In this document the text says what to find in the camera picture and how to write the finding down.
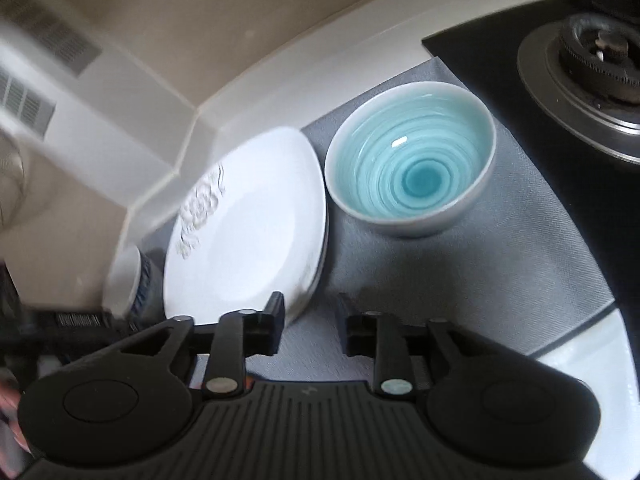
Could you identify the white floral plate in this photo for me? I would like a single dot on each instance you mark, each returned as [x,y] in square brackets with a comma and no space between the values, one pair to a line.
[311,225]
[231,241]

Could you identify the front vent grille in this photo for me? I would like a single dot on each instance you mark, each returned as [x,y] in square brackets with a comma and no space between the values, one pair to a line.
[24,104]

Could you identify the person's left hand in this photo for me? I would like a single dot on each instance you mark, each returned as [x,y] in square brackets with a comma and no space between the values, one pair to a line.
[10,398]

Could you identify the white bowl blue pattern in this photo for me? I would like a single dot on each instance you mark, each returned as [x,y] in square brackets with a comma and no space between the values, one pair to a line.
[133,289]

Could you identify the left stove burner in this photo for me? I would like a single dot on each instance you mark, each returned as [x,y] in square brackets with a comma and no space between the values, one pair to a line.
[583,72]

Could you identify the side vent grille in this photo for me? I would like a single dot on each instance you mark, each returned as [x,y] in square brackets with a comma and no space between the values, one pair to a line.
[64,43]

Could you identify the white printed cloth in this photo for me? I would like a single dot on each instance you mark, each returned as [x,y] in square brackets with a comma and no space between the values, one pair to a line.
[599,354]

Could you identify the teal spiral bowl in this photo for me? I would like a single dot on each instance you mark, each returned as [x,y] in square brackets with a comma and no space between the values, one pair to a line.
[413,160]

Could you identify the grey counter mat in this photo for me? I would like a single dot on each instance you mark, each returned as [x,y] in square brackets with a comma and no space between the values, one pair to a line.
[513,269]

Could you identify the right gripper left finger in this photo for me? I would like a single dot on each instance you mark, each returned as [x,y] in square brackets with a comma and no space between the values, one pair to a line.
[237,335]

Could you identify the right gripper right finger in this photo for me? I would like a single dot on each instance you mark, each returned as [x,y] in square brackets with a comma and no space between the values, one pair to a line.
[382,338]

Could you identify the white floral plate front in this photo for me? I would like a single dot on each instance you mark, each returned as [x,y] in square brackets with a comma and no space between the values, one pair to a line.
[231,241]

